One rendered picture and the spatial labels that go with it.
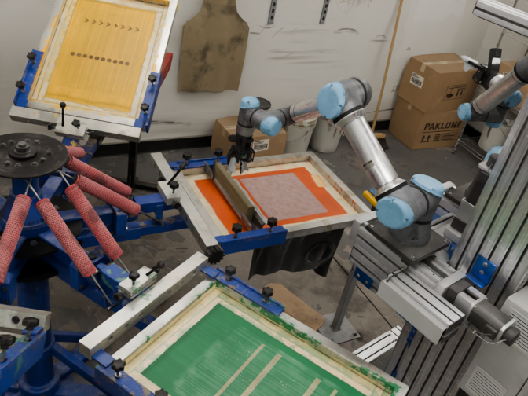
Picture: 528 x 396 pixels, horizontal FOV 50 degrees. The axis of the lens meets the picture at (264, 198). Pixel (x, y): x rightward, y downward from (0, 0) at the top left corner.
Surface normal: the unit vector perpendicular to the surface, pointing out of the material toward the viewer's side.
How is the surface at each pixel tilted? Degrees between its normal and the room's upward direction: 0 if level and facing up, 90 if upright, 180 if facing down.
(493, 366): 90
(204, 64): 90
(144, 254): 0
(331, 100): 86
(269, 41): 90
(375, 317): 0
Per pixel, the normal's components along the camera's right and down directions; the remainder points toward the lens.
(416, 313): -0.77, 0.25
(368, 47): 0.45, 0.57
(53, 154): 0.17, -0.81
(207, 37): 0.73, 0.44
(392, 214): -0.64, 0.40
